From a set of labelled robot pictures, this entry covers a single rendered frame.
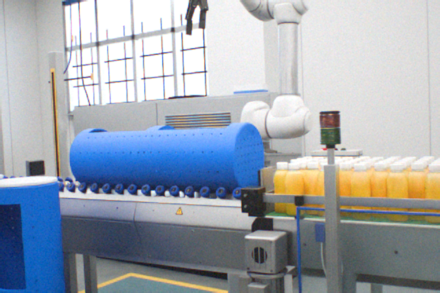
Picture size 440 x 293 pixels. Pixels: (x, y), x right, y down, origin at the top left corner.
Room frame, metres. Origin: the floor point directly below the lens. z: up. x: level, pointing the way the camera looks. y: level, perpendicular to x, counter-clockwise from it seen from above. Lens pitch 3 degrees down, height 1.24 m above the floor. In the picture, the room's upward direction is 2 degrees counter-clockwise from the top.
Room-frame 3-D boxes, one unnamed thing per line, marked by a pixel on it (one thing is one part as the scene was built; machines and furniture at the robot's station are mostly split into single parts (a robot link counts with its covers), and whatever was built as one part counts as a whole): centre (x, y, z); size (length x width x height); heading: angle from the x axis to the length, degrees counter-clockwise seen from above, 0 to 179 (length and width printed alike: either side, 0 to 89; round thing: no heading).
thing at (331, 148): (1.52, -0.34, 1.18); 0.06 x 0.06 x 0.16
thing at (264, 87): (4.01, -0.27, 1.48); 0.24 x 0.12 x 0.08; 63
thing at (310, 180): (1.82, -0.33, 0.98); 0.07 x 0.07 x 0.17
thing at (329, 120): (1.52, -0.34, 1.23); 0.06 x 0.06 x 0.04
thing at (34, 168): (2.69, 0.97, 1.00); 0.10 x 0.04 x 0.15; 150
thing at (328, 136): (1.52, -0.34, 1.18); 0.06 x 0.06 x 0.05
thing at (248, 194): (1.83, -0.12, 0.95); 0.10 x 0.07 x 0.10; 150
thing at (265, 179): (2.03, -0.18, 0.99); 0.10 x 0.02 x 0.12; 150
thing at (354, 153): (2.18, -0.50, 1.05); 0.20 x 0.10 x 0.10; 60
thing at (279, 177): (1.87, -0.23, 0.98); 0.07 x 0.07 x 0.17
